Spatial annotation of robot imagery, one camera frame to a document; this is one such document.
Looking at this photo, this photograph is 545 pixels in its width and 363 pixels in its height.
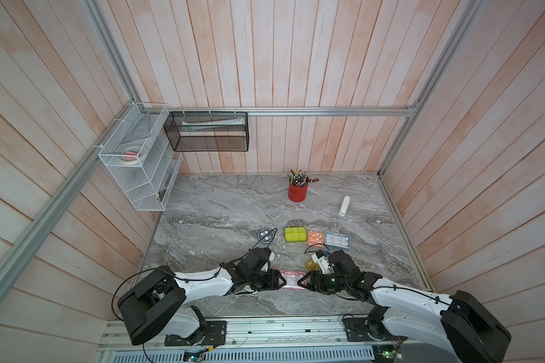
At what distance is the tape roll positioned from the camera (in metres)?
0.73

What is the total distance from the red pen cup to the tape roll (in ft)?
2.09

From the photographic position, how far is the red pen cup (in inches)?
40.6
